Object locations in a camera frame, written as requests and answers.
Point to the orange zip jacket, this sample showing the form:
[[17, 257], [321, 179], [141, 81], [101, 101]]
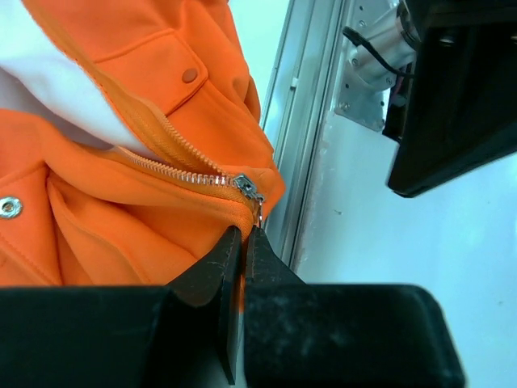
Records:
[[123, 124]]

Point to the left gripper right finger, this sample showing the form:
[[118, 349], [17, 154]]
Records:
[[348, 335]]

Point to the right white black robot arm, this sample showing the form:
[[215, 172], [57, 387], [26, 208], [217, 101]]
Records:
[[461, 112]]

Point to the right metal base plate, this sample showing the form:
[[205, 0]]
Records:
[[379, 44]]

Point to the aluminium rail frame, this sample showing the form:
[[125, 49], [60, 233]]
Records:
[[295, 101]]

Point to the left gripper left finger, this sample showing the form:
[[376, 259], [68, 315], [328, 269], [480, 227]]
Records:
[[183, 334]]

